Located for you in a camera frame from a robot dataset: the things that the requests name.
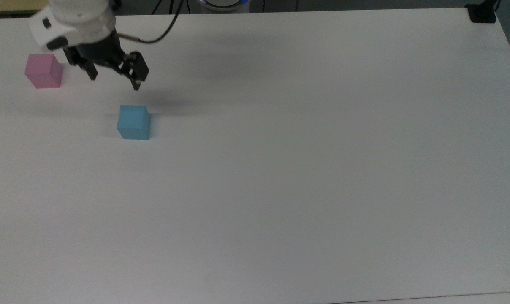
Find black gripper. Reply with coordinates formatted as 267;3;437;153
63;33;150;92

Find blue foam cube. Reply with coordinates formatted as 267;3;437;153
117;105;152;140

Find pink foam cube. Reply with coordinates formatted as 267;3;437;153
24;54;64;89

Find light wooden side table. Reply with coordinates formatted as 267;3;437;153
0;0;49;16

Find black table clamp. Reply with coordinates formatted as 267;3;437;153
466;3;497;24

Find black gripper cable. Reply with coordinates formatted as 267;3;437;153
117;0;184;44

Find white robot base blue ring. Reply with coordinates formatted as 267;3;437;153
199;0;252;13

